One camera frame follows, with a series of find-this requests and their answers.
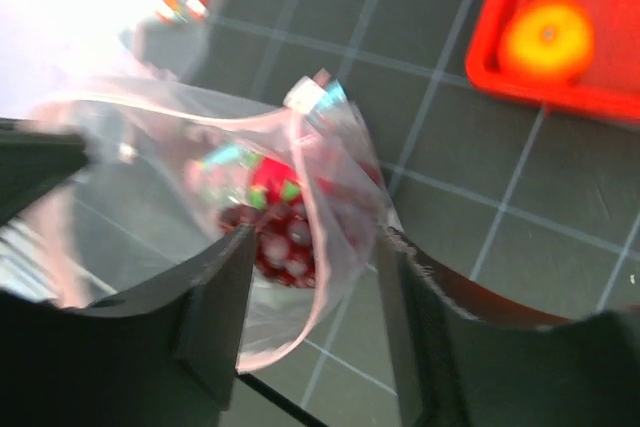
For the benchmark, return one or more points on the pink dragon fruit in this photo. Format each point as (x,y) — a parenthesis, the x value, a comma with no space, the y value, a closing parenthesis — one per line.
(272,182)

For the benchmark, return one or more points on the red plastic tray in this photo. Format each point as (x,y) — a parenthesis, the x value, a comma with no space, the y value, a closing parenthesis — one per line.
(608,89)

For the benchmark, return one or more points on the orange tangerine at front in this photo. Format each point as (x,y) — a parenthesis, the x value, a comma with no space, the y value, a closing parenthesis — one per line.
(547,41)

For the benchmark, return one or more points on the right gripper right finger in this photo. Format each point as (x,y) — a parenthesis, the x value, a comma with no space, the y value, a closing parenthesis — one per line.
(465,356)

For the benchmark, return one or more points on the pink-dotted zip bag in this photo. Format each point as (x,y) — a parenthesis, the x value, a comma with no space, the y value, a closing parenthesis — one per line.
(166,158)

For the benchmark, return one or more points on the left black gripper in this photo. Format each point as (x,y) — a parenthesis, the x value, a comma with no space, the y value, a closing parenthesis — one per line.
(34,163)

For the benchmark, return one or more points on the dark purple grape bunch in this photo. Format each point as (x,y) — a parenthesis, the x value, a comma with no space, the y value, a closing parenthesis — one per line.
(284,252)

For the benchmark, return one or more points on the black grid mat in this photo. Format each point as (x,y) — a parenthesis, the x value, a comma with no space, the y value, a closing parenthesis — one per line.
(538,207)

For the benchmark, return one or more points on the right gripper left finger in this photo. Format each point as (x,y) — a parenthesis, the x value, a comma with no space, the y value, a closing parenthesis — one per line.
(162,353)

